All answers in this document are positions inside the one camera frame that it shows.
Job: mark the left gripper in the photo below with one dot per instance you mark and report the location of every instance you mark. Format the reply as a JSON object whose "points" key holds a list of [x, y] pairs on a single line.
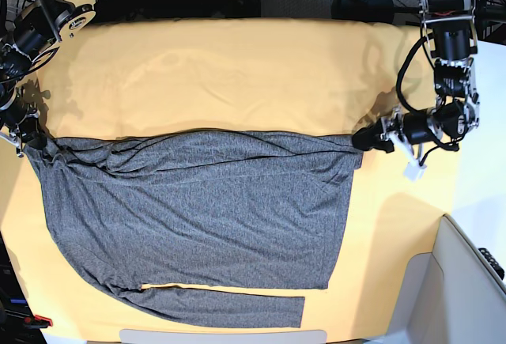
{"points": [[408, 128]]}

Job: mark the grey long-sleeve T-shirt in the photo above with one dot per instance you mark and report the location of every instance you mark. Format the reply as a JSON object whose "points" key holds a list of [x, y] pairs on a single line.
{"points": [[190, 227]]}

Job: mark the dark round stool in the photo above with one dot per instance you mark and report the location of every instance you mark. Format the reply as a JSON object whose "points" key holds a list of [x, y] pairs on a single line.
{"points": [[368, 11]]}

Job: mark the red clamp left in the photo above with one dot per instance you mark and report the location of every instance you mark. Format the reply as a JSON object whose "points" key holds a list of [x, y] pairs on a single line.
{"points": [[37, 322]]}

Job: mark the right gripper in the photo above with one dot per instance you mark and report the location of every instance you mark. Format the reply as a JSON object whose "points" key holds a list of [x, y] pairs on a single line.
{"points": [[23, 119]]}

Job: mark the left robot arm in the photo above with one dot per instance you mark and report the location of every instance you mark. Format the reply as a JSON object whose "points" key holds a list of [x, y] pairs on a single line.
{"points": [[449, 38]]}

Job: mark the yellow table cloth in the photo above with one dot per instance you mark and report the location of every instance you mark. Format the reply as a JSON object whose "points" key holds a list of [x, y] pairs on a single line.
{"points": [[313, 77]]}

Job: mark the black remote control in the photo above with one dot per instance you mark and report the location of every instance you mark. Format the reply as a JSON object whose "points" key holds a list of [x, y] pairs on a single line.
{"points": [[493, 262]]}

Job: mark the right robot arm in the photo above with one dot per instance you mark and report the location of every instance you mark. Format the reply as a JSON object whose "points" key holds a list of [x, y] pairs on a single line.
{"points": [[37, 34]]}

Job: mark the white box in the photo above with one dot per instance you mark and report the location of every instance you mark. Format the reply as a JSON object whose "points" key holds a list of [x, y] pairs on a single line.
{"points": [[449, 295]]}

